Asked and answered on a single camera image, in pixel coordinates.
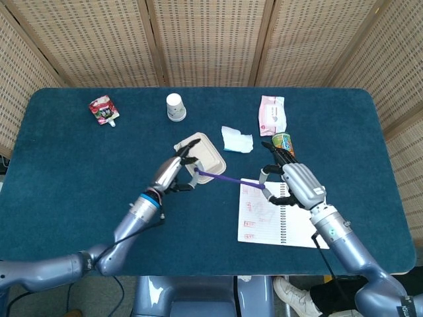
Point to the purple pen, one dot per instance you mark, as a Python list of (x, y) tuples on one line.
[(228, 178)]

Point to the white crumpled tissue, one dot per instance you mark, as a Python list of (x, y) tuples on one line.
[(236, 140)]

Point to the white sneaker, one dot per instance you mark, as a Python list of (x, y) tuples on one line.
[(294, 295)]

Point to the dark teal table cloth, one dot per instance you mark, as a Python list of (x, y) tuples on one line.
[(82, 165)]

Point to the right robot arm grey-blue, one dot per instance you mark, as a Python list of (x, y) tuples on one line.
[(350, 244)]

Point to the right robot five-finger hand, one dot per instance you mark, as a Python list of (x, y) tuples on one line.
[(302, 185)]

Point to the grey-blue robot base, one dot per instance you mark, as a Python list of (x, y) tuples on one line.
[(198, 297)]

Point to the red drink pouch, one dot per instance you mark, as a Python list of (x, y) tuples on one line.
[(104, 110)]

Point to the beige pulp food tray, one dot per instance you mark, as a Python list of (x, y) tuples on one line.
[(208, 155)]

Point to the white paper cup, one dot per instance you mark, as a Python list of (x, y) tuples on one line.
[(175, 107)]

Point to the black trouser leg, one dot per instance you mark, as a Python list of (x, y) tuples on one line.
[(333, 294)]

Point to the left robot arm grey-blue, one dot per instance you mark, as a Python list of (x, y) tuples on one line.
[(132, 228)]

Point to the woven folding screen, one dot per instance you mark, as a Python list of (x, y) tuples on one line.
[(211, 39)]

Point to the open spiral notebook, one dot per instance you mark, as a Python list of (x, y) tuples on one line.
[(261, 224)]

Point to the orange juice plastic bottle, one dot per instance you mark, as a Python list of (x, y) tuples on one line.
[(282, 140)]

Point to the pink wet wipes pack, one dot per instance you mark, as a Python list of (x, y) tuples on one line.
[(271, 115)]

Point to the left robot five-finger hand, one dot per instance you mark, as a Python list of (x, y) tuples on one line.
[(168, 173)]

